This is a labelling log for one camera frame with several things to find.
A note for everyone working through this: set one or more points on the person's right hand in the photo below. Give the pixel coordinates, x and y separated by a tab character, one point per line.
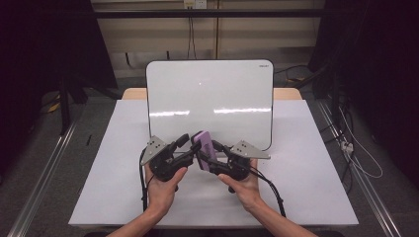
247	191

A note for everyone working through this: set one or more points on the black horizontal bar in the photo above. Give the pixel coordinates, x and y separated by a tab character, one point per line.
204	13

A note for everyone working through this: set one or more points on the white wall socket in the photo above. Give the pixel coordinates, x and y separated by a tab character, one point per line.
195	4

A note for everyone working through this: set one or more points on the black metal stand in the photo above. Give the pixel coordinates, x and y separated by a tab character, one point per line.
66	105

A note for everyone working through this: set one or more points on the person's left hand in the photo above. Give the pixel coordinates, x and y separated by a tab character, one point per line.
163	194

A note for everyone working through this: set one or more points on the small black floor object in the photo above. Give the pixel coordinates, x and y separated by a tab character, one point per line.
88	140

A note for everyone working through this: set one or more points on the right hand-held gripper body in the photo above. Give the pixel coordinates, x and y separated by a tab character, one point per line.
237	164

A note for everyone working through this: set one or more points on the white table cover sheet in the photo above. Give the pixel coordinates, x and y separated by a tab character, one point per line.
296	184

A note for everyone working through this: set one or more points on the white whiteboard with black rim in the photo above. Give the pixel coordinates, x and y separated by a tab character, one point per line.
210	92

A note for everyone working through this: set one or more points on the black curtain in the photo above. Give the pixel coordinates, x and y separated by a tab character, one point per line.
39	49
378	65

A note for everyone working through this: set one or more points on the light wooden table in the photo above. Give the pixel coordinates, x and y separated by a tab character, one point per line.
133	94

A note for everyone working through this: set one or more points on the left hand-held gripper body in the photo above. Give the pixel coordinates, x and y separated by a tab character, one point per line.
164	164

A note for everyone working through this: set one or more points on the purple and black whiteboard eraser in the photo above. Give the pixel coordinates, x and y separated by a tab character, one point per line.
207	144

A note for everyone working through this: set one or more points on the metal floor rail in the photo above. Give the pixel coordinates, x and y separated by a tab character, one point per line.
39	184
369	194

